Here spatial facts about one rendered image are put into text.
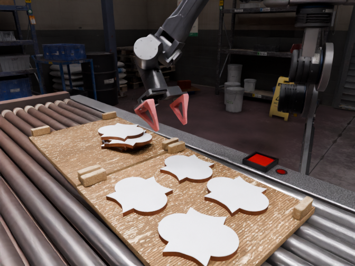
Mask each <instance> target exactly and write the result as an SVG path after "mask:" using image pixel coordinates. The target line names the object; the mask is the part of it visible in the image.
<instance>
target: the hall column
mask: <svg viewBox="0 0 355 266"><path fill-rule="evenodd" d="M101 9H102V20H103V26H104V37H105V48H106V52H114V53H115V54H114V55H115V67H116V80H117V86H118V87H117V92H118V99H119V98H124V97H127V95H125V93H123V94H120V87H119V74H118V67H117V64H118V61H117V48H116V34H115V21H114V9H113V0H101Z"/></svg>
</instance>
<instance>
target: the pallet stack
mask: <svg viewBox="0 0 355 266"><path fill-rule="evenodd" d="M119 50H122V52H121V53H119ZM119 57H120V58H119ZM117 61H118V62H120V61H122V63H124V64H125V65H124V66H123V67H122V68H124V69H126V71H125V72H124V74H126V76H125V77H124V78H121V79H124V80H126V81H127V82H126V83H125V84H126V85H127V87H131V86H132V89H139V88H144V86H140V87H139V84H143V82H142V79H141V76H140V74H139V71H138V69H137V66H136V63H135V54H134V46H125V47H117ZM158 64H159V66H160V69H161V71H162V74H163V77H164V79H165V82H169V80H170V78H169V77H170V76H169V73H168V72H171V71H175V65H172V64H171V65H170V66H169V69H163V68H164V67H166V66H164V65H163V64H162V63H160V61H158Z"/></svg>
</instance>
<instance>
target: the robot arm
mask: <svg viewBox="0 0 355 266"><path fill-rule="evenodd" d="M208 1H209V0H182V2H181V3H180V4H179V6H178V7H177V9H176V10H175V11H174V12H173V13H172V14H171V16H170V17H169V18H167V19H166V20H165V22H164V24H163V25H162V27H160V28H159V29H158V31H157V32H156V33H155V34H154V35H153V34H149V35H148V36H147V37H142V38H140V39H138V40H137V41H136V42H135V44H134V54H135V63H136V66H137V69H138V71H139V74H140V76H141V79H142V82H143V84H144V87H145V90H146V92H145V93H144V94H143V95H142V96H141V97H140V98H139V99H137V100H138V104H137V105H136V106H135V107H134V111H135V113H136V114H137V115H139V116H140V117H141V118H142V119H143V120H144V121H146V122H147V123H148V124H149V125H150V126H151V127H152V129H153V130H154V131H155V132H157V131H159V126H158V119H157V114H156V109H155V106H157V105H158V104H159V103H158V101H160V100H169V99H171V98H174V99H173V101H174V102H173V103H171V104H170V107H171V109H172V110H173V111H174V113H175V114H176V116H177V117H178V119H179V120H180V122H181V123H182V124H183V125H185V124H187V108H188V100H189V95H188V93H187V92H182V91H181V88H179V86H173V87H167V84H166V82H165V79H164V77H163V74H162V71H161V69H160V66H159V64H158V61H160V62H161V63H162V64H163V65H164V66H166V67H167V68H168V67H169V66H170V65H171V64H173V65H174V64H175V63H176V62H177V61H178V60H179V58H180V57H181V55H182V52H181V50H182V48H183V47H184V45H185V43H184V42H185V40H186V39H187V37H188V36H189V34H190V31H191V28H192V26H193V24H194V22H195V20H196V19H197V17H198V16H199V14H200V13H201V11H202V10H203V8H204V7H205V6H206V4H207V2H208ZM169 35H170V36H171V37H170V36H169ZM172 37H173V38H174V39H173V38H172ZM181 103H182V109H183V117H182V115H181V113H180V110H179V105H180V104H181ZM147 110H149V112H150V114H151V117H152V119H153V122H152V121H151V120H150V118H149V117H148V116H147V114H146V113H145V112H146V111H147Z"/></svg>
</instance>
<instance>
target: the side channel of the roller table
mask: <svg viewBox="0 0 355 266"><path fill-rule="evenodd" d="M64 99H70V93H69V92H66V91H62V92H55V93H48V94H42V95H38V96H31V97H25V98H18V99H12V100H5V101H0V114H1V112H2V111H3V110H10V111H12V112H13V109H14V108H22V109H24V107H26V106H33V107H34V106H35V105H36V104H42V105H44V104H45V103H46V102H52V103H54V102H55V101H57V100H59V101H63V100H64Z"/></svg>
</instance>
